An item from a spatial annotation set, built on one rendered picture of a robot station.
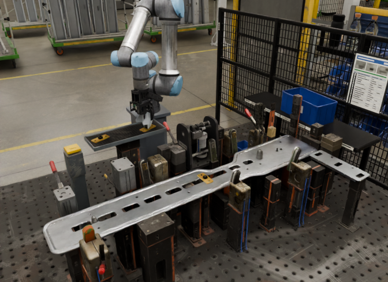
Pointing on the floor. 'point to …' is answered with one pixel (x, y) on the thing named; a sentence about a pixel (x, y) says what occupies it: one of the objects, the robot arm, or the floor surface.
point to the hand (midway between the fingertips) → (147, 125)
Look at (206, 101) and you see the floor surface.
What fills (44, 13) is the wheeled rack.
